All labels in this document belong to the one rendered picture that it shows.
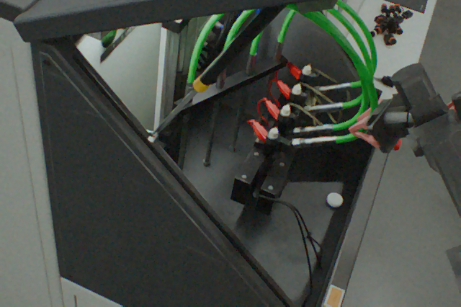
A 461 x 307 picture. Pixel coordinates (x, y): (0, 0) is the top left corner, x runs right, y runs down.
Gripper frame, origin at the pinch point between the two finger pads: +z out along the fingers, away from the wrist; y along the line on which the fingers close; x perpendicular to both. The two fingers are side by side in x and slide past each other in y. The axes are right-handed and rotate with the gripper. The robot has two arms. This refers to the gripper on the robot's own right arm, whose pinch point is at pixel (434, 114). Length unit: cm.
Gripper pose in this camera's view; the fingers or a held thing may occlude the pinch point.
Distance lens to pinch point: 128.4
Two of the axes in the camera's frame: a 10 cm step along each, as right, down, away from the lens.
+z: -6.7, 1.1, 7.4
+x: -5.9, 5.3, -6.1
